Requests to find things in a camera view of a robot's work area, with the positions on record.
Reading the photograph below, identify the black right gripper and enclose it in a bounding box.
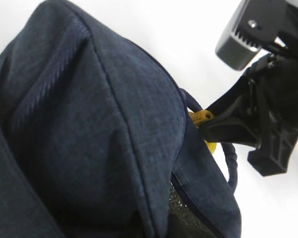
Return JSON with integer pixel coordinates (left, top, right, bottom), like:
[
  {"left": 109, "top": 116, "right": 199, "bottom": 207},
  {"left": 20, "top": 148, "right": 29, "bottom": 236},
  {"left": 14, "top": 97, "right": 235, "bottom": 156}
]
[{"left": 200, "top": 0, "right": 298, "bottom": 177}]

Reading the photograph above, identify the yellow pear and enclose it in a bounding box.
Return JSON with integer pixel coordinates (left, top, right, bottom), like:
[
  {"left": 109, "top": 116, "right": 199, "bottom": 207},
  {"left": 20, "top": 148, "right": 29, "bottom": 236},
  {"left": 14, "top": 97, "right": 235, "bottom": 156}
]
[{"left": 189, "top": 110, "right": 217, "bottom": 154}]

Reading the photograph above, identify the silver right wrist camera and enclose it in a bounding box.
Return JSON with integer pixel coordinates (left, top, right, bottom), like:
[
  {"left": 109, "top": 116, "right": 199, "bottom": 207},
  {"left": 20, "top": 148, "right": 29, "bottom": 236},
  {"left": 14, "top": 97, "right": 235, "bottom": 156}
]
[{"left": 215, "top": 0, "right": 287, "bottom": 71}]

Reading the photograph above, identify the dark blue lunch bag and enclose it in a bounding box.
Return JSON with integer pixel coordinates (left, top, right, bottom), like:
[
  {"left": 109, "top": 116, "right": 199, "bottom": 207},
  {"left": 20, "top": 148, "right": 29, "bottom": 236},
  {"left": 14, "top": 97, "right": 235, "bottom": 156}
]
[{"left": 0, "top": 0, "right": 241, "bottom": 238}]

